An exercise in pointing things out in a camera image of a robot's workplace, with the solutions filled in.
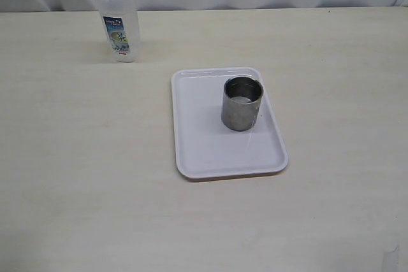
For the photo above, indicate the stainless steel cup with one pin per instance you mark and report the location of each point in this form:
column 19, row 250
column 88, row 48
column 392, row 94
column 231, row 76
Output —
column 242, row 96

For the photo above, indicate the clear plastic pitcher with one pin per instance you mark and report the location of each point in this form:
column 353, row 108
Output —
column 120, row 21

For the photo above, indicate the white plastic tray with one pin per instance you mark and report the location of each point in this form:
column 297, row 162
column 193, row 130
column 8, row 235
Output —
column 204, row 147

